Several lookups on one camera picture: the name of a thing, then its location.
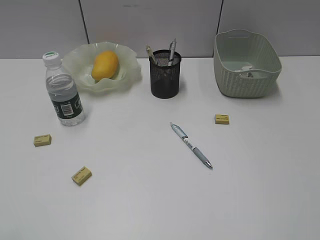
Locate yellow eraser front left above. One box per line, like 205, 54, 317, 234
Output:
71, 166, 92, 187

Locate pale green wavy plate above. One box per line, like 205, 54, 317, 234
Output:
62, 41, 142, 94

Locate waste paper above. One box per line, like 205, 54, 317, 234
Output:
235, 65, 259, 78

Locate grey grip ballpoint pen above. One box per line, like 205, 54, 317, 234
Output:
170, 122, 213, 170

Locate yellow mango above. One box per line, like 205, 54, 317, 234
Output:
91, 50, 119, 82

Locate black mesh pen holder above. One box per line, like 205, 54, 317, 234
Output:
149, 49, 182, 99

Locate yellow eraser near basket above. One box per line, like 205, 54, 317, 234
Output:
214, 114, 230, 125

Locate clear plastic water bottle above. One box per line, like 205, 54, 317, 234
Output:
42, 51, 85, 127

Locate pale green woven basket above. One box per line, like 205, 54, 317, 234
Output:
213, 29, 282, 98

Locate yellow eraser near bottle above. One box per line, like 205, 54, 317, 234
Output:
33, 134, 52, 147

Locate beige grip ballpoint pen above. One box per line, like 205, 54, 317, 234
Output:
145, 45, 158, 65

